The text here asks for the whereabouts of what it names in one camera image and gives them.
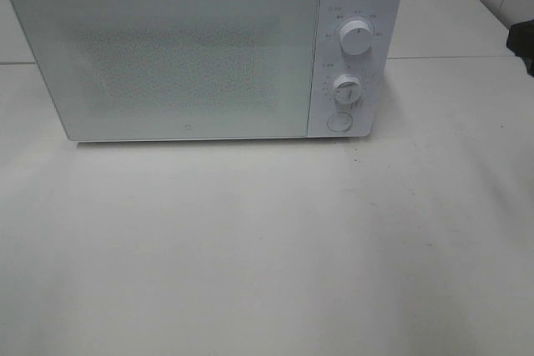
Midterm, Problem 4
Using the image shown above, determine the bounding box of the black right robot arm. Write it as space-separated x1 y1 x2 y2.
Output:
506 19 534 76

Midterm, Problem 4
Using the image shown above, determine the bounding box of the white round door button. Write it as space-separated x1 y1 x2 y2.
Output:
327 113 353 133

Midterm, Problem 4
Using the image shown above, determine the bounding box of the white microwave knob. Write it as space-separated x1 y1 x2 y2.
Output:
330 74 363 105
338 18 374 56

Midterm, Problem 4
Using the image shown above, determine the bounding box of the white microwave door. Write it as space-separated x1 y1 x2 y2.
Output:
11 0 317 142

